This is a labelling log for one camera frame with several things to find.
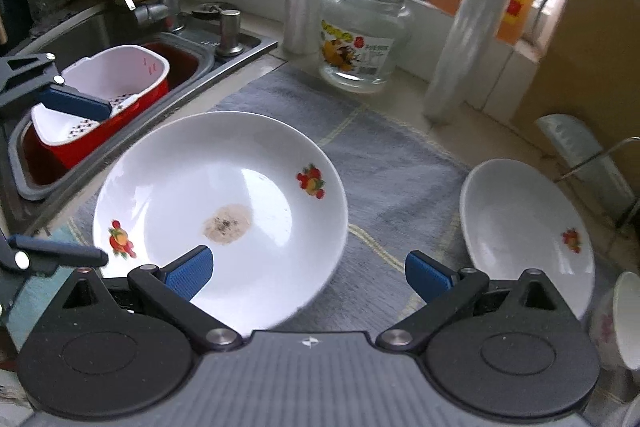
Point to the blue grey checked towel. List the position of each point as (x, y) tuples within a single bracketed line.
[(318, 368)]

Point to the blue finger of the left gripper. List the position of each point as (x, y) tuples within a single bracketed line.
[(71, 255), (70, 101)]

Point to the glass jar yellow lid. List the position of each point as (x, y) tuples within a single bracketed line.
[(360, 41)]

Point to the wooden cutting board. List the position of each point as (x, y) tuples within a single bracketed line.
[(590, 70)]

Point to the floral bowl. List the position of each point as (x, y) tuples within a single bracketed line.
[(614, 325)]

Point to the steel sink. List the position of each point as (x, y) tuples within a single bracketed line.
[(89, 33)]

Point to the wire knife stand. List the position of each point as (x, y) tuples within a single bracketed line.
[(600, 174)]

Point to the white colander basket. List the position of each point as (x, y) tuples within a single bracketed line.
[(130, 77)]

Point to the sink soap dispenser knob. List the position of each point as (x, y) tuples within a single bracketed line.
[(230, 25)]

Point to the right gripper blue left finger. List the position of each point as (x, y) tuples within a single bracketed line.
[(189, 273)]

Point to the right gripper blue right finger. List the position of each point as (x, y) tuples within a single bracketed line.
[(427, 277)]

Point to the tall plastic wrap roll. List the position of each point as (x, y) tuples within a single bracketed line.
[(475, 24)]

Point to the white plate with brown stain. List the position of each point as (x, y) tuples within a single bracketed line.
[(220, 221)]

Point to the cleaver knife black handle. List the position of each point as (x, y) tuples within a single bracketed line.
[(571, 137)]

